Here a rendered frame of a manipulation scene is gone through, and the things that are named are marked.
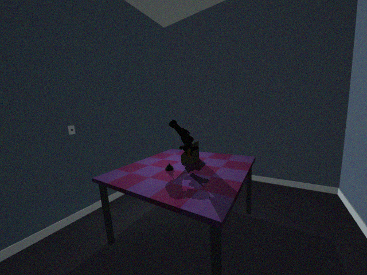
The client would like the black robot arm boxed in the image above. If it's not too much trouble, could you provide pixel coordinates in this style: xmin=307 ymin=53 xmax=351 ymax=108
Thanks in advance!
xmin=169 ymin=120 xmax=194 ymax=149

